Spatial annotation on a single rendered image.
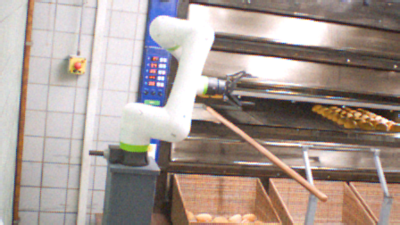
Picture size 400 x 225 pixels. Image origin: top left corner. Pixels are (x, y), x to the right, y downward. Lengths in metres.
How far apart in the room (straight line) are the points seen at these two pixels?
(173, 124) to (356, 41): 1.83
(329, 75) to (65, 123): 1.66
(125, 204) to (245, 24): 1.53
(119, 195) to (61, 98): 1.12
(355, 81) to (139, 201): 1.92
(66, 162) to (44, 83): 0.49
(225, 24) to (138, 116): 1.29
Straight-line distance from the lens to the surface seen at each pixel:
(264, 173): 3.80
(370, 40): 3.93
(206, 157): 3.63
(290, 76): 3.70
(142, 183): 2.45
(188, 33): 2.48
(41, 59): 3.40
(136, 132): 2.41
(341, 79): 3.86
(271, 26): 3.62
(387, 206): 3.54
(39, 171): 3.54
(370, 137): 4.06
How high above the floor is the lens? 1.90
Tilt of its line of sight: 11 degrees down
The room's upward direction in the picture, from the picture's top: 8 degrees clockwise
